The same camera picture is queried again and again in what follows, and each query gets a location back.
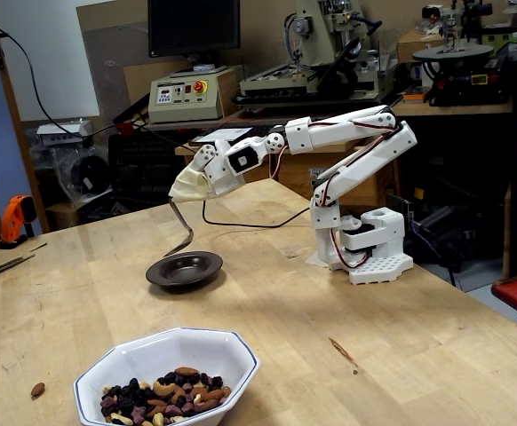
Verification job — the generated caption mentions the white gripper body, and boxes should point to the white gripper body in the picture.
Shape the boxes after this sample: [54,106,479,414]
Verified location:
[205,140,246,190]

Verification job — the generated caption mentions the beige machine control box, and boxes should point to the beige machine control box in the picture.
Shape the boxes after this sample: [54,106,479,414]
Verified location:
[148,66,227,124]

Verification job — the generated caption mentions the white panel board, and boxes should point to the white panel board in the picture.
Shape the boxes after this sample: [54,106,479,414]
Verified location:
[0,0,100,123]

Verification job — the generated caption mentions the robot controller circuit board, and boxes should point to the robot controller circuit board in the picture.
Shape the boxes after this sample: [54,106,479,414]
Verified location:
[386,191,416,225]

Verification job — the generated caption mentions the beige masking tape wrap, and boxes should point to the beige masking tape wrap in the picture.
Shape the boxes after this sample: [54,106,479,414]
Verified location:
[168,166,214,204]

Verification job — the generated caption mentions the clear plastic bag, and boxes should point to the clear plastic bag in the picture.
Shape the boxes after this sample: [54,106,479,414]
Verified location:
[47,144,114,208]

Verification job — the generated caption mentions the beige CNC milling machine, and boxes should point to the beige CNC milling machine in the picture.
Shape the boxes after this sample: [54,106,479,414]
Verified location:
[234,0,404,117]

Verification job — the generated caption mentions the black computer monitor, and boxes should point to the black computer monitor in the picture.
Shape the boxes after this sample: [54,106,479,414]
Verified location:
[146,0,243,67]

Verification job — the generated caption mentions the black storage crate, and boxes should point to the black storage crate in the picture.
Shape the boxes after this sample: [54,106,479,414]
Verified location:
[107,130,194,206]

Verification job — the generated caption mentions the white octagonal bowl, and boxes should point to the white octagonal bowl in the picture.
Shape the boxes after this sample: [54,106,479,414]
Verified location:
[72,327,259,426]

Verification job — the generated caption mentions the orange black hand tool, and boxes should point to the orange black hand tool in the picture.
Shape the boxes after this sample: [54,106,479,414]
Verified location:
[0,193,38,250]

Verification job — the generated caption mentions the large brown cardboard sheet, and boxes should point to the large brown cardboard sheet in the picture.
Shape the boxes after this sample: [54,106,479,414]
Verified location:
[76,0,153,130]

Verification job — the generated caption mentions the wooden side bench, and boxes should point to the wooden side bench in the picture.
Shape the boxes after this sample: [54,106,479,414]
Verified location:
[391,91,517,285]

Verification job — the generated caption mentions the wooden workbench desk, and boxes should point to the wooden workbench desk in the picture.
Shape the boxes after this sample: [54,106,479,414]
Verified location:
[173,119,402,209]

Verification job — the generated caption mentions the mixed nuts and raisins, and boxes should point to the mixed nuts and raisins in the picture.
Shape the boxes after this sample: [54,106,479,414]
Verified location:
[99,366,233,426]

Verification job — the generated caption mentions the black scroll saw machine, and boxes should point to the black scroll saw machine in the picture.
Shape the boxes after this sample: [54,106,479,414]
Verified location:
[411,0,515,107]

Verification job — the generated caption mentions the bent metal spoon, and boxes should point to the bent metal spoon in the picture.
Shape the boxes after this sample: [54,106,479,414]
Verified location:
[163,200,196,258]

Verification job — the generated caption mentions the brown cardboard box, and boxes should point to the brown cardboard box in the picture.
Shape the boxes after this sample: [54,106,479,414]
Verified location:
[394,27,446,66]

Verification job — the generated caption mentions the dark brown plate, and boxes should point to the dark brown plate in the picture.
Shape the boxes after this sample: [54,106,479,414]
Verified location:
[145,250,224,292]

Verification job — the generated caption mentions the small white box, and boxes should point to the small white box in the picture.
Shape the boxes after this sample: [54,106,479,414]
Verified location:
[35,118,94,146]

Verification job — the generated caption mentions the beige tape paper patch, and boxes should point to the beige tape paper patch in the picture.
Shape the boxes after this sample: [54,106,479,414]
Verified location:
[303,247,333,271]

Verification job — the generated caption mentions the white paper sheet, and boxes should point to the white paper sheet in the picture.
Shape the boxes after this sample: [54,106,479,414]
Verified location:
[189,127,254,146]

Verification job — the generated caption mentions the black cable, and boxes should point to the black cable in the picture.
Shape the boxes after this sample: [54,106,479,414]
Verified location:
[0,12,315,230]

